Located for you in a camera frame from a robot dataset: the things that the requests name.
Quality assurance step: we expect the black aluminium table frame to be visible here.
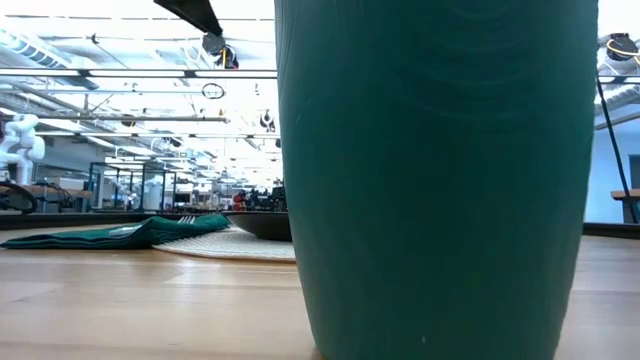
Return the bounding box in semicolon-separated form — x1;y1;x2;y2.
0;210;640;240

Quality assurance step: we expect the wooden background bench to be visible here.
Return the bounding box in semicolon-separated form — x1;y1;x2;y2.
0;183;95;214

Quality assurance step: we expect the dark green napkin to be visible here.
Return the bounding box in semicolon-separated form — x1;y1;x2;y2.
0;213;232;251

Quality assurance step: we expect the black ring shaped object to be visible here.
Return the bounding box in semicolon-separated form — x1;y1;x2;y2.
0;180;40;215

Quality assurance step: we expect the black device with yellow cable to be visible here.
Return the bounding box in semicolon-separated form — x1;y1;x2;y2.
598;32;640;64

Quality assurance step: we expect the teal and cream patterned plate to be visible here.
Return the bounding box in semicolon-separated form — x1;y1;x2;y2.
221;210;293;243

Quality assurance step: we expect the red background equipment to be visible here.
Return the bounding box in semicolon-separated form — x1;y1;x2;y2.
232;187;287;213

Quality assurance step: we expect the white round plate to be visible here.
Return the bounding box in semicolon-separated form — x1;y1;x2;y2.
152;225;297;264

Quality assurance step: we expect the black hanging cable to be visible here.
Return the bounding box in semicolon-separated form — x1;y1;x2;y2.
595;74;640;225

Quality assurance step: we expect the black hanging device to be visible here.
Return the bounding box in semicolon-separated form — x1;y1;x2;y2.
201;32;240;70

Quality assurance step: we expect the black overhead beam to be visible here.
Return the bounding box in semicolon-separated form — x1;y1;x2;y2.
153;0;224;37

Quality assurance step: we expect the wooden background table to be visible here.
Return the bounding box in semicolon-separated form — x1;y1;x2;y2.
610;188;640;225

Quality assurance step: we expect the dark green cup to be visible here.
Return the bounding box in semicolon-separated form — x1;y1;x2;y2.
273;0;600;360

